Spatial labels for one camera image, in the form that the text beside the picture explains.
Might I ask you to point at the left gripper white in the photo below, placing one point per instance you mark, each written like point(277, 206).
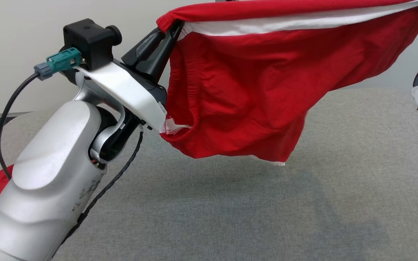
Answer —
point(132, 94)

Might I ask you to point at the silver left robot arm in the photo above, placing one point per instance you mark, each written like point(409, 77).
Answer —
point(49, 174)

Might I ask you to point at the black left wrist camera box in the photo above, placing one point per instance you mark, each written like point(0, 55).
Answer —
point(87, 41)

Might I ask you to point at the red white basketball jersey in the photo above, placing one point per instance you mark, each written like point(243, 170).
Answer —
point(249, 90)

